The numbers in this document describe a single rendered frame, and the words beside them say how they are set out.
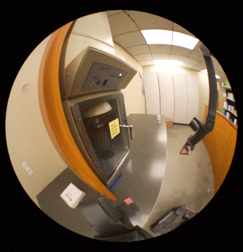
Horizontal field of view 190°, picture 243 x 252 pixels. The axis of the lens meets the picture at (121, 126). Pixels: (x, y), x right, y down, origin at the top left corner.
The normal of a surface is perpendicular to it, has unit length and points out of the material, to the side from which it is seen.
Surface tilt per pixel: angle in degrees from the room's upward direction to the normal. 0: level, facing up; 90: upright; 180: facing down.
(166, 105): 90
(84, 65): 135
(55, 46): 90
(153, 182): 0
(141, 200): 0
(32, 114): 90
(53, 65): 90
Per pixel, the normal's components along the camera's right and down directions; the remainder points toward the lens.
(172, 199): -0.14, -0.90
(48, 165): 0.88, 0.07
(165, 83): -0.46, 0.43
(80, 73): 0.72, 0.69
